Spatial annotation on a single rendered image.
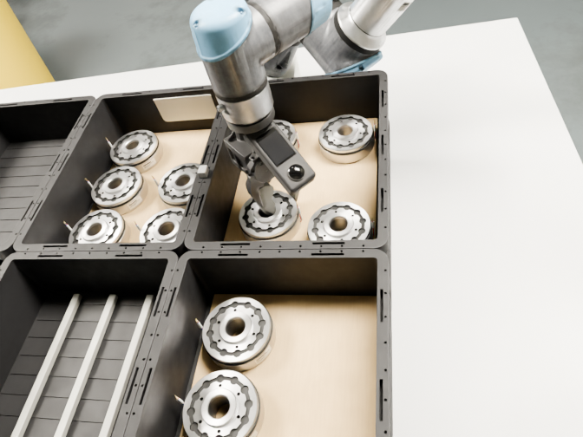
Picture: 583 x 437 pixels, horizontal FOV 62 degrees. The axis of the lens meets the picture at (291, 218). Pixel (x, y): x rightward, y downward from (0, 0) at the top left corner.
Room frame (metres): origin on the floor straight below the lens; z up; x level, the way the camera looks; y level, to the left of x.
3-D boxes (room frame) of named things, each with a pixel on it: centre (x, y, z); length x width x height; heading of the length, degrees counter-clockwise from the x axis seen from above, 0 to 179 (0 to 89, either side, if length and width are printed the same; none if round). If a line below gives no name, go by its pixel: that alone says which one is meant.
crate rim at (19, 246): (0.70, 0.24, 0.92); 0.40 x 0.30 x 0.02; 160
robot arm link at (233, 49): (0.57, 0.01, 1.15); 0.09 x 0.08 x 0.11; 118
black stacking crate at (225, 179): (0.60, -0.04, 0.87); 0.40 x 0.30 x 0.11; 160
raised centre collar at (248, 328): (0.35, 0.12, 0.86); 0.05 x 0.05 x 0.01
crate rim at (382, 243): (0.60, -0.04, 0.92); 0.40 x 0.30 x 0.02; 160
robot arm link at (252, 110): (0.57, 0.02, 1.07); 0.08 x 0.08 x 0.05
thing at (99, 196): (0.72, 0.31, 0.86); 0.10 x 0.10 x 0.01
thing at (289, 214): (0.54, 0.04, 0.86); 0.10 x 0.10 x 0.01
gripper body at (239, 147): (0.58, 0.02, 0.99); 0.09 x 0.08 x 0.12; 25
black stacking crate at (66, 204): (0.70, 0.24, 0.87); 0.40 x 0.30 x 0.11; 160
